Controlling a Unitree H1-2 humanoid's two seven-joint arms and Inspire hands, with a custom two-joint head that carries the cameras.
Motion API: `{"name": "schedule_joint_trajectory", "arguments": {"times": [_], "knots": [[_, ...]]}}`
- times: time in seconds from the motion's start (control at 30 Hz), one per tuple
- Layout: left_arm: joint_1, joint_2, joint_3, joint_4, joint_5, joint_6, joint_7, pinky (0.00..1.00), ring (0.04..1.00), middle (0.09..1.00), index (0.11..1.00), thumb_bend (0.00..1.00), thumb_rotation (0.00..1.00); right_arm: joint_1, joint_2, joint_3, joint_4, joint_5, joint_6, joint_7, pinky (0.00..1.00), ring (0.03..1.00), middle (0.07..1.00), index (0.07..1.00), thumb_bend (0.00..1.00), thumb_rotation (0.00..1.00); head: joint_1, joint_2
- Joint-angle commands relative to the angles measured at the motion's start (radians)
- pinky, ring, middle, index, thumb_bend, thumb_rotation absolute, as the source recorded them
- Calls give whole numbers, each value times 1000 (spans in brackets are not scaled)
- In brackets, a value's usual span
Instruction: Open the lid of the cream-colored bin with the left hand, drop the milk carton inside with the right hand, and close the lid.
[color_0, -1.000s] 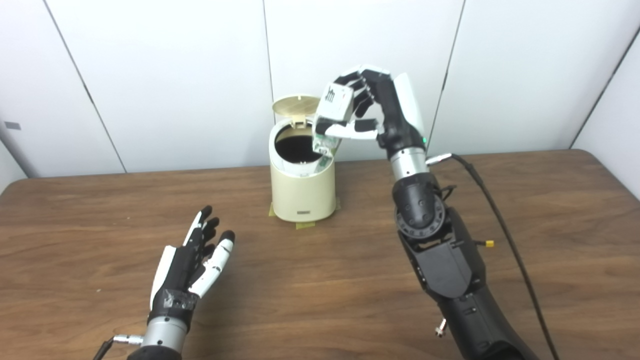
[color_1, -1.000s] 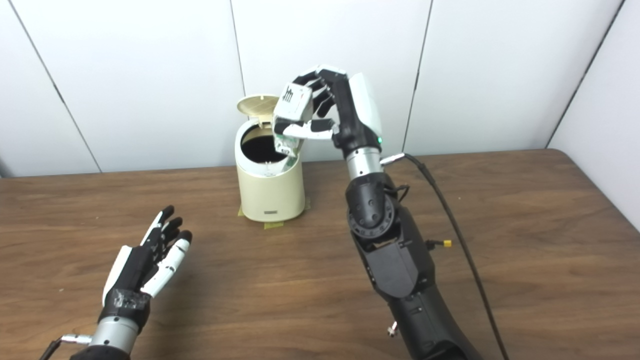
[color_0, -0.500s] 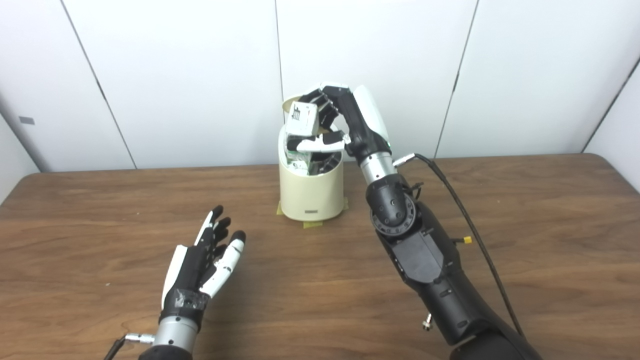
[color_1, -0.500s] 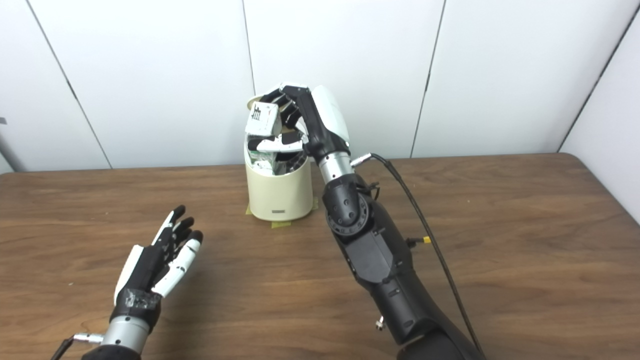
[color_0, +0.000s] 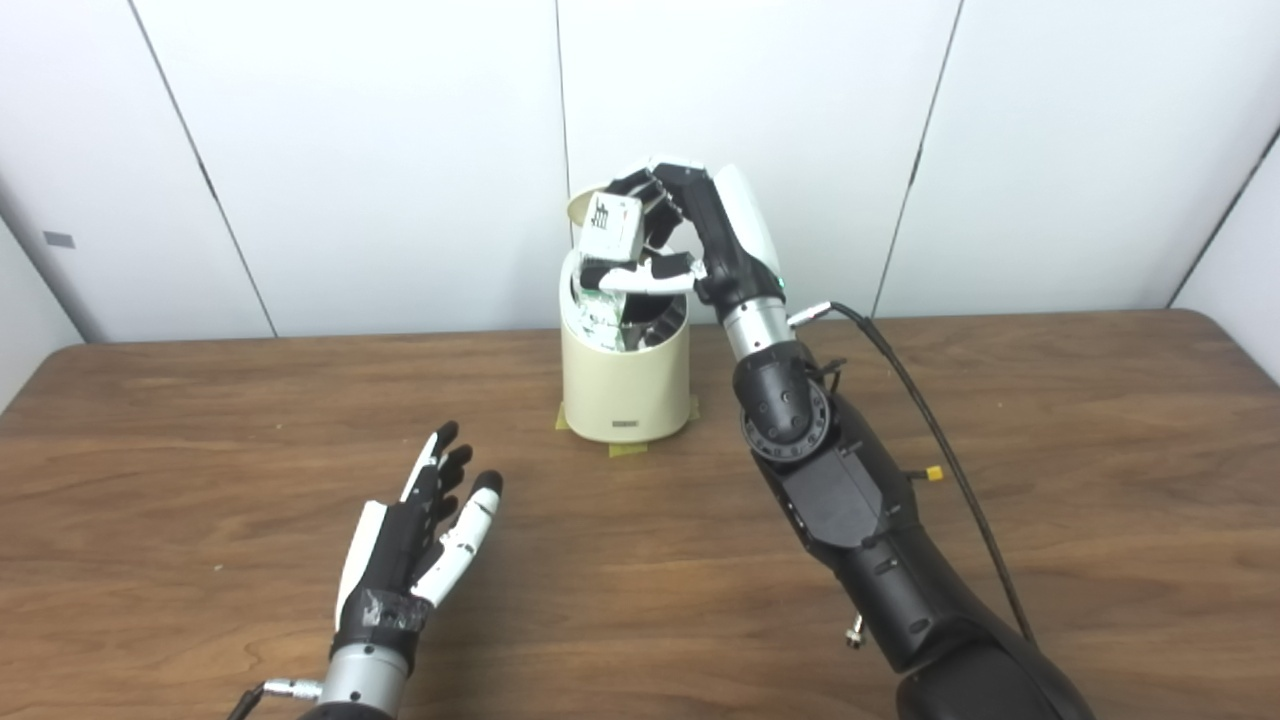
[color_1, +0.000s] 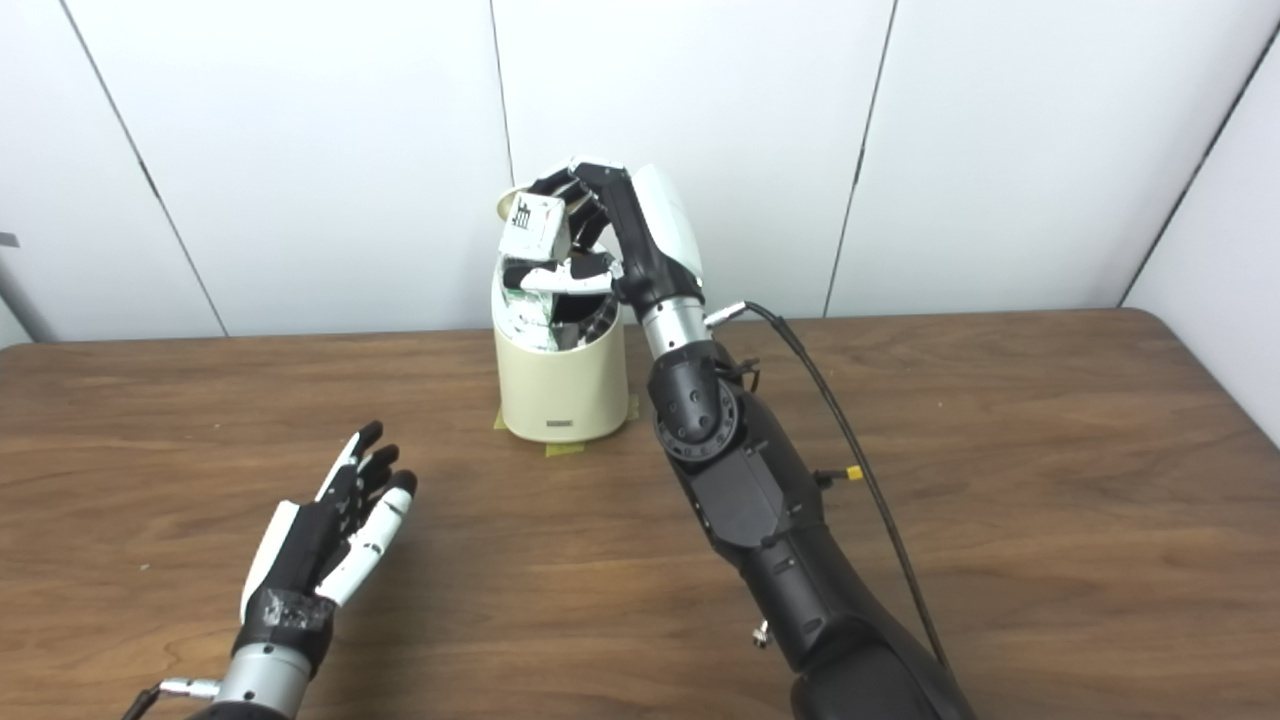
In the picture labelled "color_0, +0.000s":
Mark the grey wall label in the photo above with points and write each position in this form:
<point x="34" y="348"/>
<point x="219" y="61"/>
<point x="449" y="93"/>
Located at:
<point x="59" y="240"/>

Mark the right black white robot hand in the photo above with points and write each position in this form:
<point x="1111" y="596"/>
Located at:
<point x="730" y="240"/>

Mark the white green milk carton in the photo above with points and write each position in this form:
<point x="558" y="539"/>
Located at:
<point x="612" y="230"/>

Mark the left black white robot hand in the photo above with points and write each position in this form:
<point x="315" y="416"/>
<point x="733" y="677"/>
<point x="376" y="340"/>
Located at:
<point x="395" y="560"/>

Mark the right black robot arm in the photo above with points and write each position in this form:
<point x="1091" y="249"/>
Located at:
<point x="850" y="500"/>

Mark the cream round bin lid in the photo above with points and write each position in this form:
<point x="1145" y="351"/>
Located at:
<point x="577" y="208"/>

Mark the cream round trash bin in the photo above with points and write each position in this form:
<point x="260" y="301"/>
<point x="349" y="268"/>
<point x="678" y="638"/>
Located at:
<point x="625" y="385"/>

